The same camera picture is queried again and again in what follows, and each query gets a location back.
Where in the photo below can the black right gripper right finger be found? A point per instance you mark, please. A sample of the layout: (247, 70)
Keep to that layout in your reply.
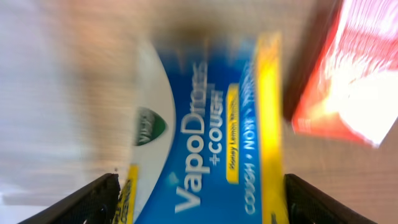
(307, 204)

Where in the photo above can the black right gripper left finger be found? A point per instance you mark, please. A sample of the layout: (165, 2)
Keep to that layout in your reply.
(95, 203)

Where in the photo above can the blue yellow VapoDrops box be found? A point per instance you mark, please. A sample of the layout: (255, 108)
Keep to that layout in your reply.
(206, 147)

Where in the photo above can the red orange small box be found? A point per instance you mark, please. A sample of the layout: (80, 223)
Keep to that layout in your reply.
(351, 92)

